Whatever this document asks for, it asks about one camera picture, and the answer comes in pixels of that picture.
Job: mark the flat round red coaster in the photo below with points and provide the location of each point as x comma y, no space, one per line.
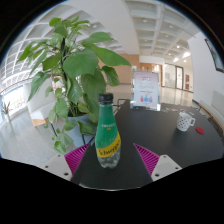
200,130

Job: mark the white wall bench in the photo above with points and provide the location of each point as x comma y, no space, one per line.
216,106

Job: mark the group of ceiling lights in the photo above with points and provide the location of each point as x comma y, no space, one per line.
185,54

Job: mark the green leafy potted plant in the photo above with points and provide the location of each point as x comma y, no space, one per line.
80,63

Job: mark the clear acrylic sign holder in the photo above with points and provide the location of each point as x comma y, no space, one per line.
145,88

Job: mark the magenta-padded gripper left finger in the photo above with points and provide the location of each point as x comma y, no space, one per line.
76,158

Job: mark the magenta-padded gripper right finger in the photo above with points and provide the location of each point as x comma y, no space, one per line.
148,158

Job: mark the green plastic drink bottle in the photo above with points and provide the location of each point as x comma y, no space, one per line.
107,133

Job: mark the white polka-dot mug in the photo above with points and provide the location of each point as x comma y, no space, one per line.
183,121

